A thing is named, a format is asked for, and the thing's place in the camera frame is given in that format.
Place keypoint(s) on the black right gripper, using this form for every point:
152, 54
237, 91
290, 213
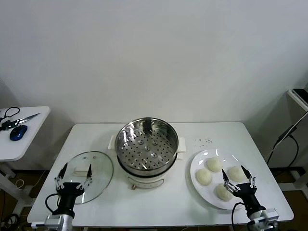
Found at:
249, 199

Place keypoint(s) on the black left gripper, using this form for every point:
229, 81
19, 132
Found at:
67, 199

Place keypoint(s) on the white steamed baozi bun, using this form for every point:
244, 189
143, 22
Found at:
221, 193
204, 176
214, 164
237, 173

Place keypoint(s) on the round glass pot lid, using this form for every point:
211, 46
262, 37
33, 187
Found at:
101, 168

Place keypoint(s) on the perforated steel steamer basket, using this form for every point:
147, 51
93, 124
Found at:
125, 142

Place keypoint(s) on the steel steamer pot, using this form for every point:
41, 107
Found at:
144, 180

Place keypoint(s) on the white round plate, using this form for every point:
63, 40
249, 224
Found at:
207, 195

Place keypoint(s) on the white side table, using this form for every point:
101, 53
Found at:
31, 139

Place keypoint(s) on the blue computer mouse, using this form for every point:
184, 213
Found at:
18, 132

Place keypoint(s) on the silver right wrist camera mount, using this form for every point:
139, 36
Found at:
270, 214

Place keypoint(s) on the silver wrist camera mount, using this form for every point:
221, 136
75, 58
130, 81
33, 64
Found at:
270, 214
54, 220

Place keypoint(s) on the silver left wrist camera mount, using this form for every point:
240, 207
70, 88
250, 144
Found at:
54, 220

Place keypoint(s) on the white shelf frame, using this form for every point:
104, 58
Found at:
297, 97

